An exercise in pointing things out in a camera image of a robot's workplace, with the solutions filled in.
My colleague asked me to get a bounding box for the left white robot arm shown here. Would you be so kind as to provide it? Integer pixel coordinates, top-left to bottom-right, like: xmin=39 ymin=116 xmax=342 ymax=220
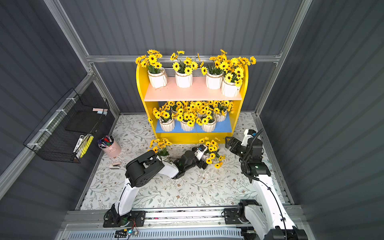
xmin=103 ymin=145 xmax=207 ymax=228

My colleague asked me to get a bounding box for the yellow marker in basket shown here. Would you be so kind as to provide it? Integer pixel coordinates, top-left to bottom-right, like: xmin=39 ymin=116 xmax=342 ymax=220
xmin=77 ymin=135 xmax=94 ymax=159

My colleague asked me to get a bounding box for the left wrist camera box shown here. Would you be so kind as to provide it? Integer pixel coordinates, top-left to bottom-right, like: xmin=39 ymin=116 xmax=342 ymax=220
xmin=192 ymin=145 xmax=207 ymax=161

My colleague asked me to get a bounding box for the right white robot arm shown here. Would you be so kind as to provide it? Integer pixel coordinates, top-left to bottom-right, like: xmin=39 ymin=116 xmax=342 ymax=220
xmin=225 ymin=135 xmax=308 ymax=240

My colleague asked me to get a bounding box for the shelf sunflower pot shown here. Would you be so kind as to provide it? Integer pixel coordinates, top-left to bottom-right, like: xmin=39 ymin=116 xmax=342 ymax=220
xmin=214 ymin=100 xmax=234 ymax=122
xmin=176 ymin=101 xmax=197 ymax=132
xmin=135 ymin=50 xmax=168 ymax=89
xmin=219 ymin=50 xmax=257 ymax=98
xmin=200 ymin=55 xmax=224 ymax=90
xmin=152 ymin=101 xmax=176 ymax=132
xmin=170 ymin=51 xmax=198 ymax=89
xmin=196 ymin=103 xmax=217 ymax=133

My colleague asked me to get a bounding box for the small pink tape dispenser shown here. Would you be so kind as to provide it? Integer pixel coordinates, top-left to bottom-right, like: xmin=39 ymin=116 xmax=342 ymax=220
xmin=109 ymin=162 xmax=122 ymax=170

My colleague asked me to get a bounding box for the sunflower pot taken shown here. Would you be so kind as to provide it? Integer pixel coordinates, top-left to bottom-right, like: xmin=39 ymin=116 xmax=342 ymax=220
xmin=199 ymin=137 xmax=226 ymax=169
xmin=150 ymin=138 xmax=173 ymax=157

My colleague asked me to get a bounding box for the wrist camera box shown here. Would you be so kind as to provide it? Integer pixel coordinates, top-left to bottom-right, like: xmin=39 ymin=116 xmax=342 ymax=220
xmin=242 ymin=129 xmax=257 ymax=147
xmin=192 ymin=145 xmax=207 ymax=161

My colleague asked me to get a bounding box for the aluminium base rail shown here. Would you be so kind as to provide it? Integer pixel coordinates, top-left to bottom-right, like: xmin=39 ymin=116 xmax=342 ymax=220
xmin=59 ymin=204 xmax=304 ymax=240

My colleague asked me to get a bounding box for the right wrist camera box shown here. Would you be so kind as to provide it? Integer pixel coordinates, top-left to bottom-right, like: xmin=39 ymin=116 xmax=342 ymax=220
xmin=242 ymin=129 xmax=257 ymax=147

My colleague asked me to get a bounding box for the yellow wooden shelf unit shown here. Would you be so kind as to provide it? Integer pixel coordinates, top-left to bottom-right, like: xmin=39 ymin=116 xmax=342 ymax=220
xmin=136 ymin=66 xmax=249 ymax=144

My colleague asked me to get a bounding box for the white marker in basket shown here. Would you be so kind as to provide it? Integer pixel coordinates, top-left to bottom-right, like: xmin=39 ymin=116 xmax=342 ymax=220
xmin=73 ymin=135 xmax=85 ymax=153

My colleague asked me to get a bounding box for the black wire wall basket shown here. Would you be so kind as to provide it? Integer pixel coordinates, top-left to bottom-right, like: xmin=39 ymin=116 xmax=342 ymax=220
xmin=24 ymin=89 xmax=110 ymax=164

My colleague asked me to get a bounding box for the pink metal pen bucket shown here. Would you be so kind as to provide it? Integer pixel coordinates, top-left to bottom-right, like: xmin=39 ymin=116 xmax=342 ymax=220
xmin=97 ymin=135 xmax=122 ymax=158

